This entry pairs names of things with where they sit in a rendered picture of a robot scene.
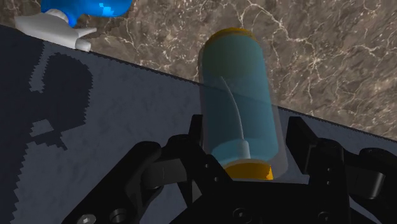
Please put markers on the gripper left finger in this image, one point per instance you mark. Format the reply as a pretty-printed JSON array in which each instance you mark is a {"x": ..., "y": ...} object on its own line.
[{"x": 145, "y": 173}]

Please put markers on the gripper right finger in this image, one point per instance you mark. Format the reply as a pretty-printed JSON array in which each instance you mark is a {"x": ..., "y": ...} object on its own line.
[{"x": 328, "y": 161}]

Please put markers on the teal bottle with yellow cap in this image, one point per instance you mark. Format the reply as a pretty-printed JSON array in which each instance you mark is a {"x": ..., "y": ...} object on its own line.
[{"x": 238, "y": 105}]

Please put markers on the blue spray bottle white trigger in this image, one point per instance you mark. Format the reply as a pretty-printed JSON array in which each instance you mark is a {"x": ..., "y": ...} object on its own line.
[{"x": 65, "y": 18}]

